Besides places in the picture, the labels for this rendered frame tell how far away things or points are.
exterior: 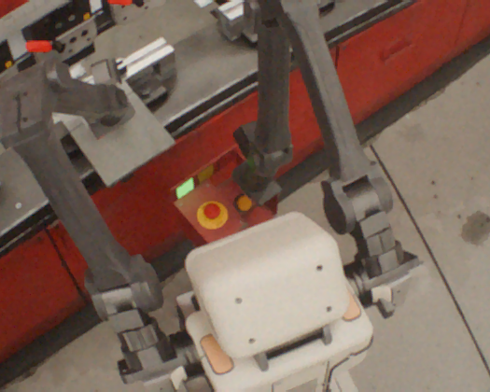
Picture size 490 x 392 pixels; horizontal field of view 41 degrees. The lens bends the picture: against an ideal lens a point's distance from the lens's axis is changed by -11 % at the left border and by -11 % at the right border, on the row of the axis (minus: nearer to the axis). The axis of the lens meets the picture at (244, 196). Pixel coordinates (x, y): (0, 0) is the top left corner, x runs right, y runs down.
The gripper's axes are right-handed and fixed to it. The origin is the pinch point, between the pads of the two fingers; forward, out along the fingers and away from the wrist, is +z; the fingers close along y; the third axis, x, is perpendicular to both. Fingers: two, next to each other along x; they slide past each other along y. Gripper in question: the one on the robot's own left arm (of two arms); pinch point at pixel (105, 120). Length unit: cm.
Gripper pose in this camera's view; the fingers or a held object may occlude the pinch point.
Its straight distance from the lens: 160.5
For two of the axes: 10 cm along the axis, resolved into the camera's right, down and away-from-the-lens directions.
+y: -7.9, 5.4, -2.8
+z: -2.9, 0.7, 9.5
